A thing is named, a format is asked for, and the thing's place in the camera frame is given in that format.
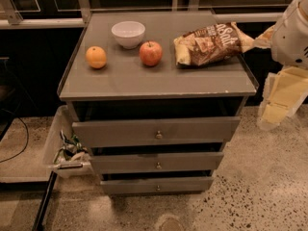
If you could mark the white ceramic bowl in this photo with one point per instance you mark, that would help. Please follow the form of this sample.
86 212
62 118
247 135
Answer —
128 34

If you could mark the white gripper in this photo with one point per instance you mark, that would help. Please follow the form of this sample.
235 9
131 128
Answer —
290 39

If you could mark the orange fruit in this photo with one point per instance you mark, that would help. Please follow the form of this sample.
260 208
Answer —
96 57

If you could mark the brown chip bag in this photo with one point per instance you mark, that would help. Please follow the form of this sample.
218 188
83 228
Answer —
211 44

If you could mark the grey bottom drawer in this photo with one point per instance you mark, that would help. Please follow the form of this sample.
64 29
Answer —
158 185

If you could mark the clutter inside plastic bin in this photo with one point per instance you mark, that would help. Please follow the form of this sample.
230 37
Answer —
71 150

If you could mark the grey drawer cabinet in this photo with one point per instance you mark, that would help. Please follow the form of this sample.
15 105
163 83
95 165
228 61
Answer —
125 89

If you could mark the grey middle drawer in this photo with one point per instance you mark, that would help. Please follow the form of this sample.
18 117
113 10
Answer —
163 162

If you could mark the red apple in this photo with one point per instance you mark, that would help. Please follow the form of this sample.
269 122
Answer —
151 53

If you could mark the grey top drawer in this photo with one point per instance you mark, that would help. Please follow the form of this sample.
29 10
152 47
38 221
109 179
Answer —
116 133

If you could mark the metal railing frame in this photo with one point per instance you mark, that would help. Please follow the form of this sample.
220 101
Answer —
69 13

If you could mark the grey drawer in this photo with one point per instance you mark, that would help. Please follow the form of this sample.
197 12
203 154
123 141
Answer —
116 133
158 185
163 162

